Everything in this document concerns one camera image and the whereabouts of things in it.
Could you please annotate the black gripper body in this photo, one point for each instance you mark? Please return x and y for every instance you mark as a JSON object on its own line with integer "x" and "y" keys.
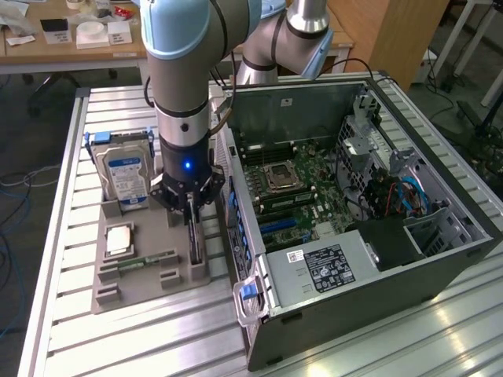
{"x": 184, "y": 165}

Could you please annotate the graphics card with metal bracket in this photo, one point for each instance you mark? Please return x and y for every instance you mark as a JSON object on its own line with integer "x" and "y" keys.
{"x": 195, "y": 243}

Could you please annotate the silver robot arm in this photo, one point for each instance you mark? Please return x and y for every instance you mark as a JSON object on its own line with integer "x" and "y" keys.
{"x": 181, "y": 78}

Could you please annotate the hard disk in blue caddy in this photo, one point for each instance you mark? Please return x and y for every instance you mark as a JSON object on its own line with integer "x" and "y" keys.
{"x": 122, "y": 176}

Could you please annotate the silver CPU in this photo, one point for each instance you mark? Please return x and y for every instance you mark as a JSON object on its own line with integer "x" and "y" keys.
{"x": 118, "y": 240}

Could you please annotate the CPU socket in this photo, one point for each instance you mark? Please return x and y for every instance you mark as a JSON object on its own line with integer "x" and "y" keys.
{"x": 282, "y": 174}

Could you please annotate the green RAM stick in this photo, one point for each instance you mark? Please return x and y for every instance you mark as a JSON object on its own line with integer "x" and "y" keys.
{"x": 145, "y": 260}

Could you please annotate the installed RAM stick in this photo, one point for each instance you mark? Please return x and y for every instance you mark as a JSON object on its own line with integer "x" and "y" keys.
{"x": 287, "y": 202}

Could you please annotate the blue expansion slot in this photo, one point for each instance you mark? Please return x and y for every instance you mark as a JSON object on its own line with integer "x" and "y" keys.
{"x": 279, "y": 225}

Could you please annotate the grey parts rack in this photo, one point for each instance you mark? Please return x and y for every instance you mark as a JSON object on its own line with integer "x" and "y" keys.
{"x": 149, "y": 282}

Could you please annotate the green motherboard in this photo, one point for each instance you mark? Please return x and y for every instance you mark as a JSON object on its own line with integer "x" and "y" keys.
{"x": 314, "y": 212}

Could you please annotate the silver chipset heatsink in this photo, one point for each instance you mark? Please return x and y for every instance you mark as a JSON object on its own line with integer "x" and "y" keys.
{"x": 325, "y": 231}

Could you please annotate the grey power supply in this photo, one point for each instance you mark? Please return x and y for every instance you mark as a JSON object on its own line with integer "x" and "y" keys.
{"x": 298, "y": 282}

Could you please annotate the plain white box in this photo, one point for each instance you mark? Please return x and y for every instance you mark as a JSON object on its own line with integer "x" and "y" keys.
{"x": 119, "y": 33}

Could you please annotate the silver drive cage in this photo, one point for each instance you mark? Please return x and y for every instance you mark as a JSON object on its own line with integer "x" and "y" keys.
{"x": 365, "y": 153}

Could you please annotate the wooden desk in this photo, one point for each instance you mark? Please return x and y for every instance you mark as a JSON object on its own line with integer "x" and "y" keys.
{"x": 78, "y": 55}

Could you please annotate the black chair base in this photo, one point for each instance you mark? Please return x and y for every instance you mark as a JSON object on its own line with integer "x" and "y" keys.
{"x": 51, "y": 84}

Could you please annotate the white box with bowl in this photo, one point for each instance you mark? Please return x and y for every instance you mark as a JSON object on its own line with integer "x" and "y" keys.
{"x": 91, "y": 37}

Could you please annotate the red package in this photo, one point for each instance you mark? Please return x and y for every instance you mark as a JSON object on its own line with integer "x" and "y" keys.
{"x": 122, "y": 12}

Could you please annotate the black fan shroud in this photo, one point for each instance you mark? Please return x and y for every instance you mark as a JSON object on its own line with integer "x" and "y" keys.
{"x": 389, "y": 243}

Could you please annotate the white box with black top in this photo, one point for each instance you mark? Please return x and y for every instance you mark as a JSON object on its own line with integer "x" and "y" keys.
{"x": 56, "y": 29}

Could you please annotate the dark grey PC case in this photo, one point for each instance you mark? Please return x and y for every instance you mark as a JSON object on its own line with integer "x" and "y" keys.
{"x": 353, "y": 314}

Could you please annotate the white tape roll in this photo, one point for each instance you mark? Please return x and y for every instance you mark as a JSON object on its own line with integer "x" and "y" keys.
{"x": 74, "y": 4}

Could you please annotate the white paper label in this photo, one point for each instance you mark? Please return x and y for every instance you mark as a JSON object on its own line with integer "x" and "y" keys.
{"x": 19, "y": 40}

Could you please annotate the clear plastic bag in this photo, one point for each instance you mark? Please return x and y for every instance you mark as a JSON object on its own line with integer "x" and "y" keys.
{"x": 15, "y": 19}

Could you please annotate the wooden cabinet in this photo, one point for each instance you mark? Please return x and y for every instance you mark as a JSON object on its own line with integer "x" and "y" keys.
{"x": 393, "y": 39}

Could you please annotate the silver disk bay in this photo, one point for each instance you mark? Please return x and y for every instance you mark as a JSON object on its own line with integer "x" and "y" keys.
{"x": 452, "y": 231}

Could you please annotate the black floor stand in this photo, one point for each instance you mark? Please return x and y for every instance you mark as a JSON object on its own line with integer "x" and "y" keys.
{"x": 471, "y": 114}

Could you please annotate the white desk frame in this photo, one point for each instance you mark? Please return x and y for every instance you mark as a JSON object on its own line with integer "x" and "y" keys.
{"x": 465, "y": 21}

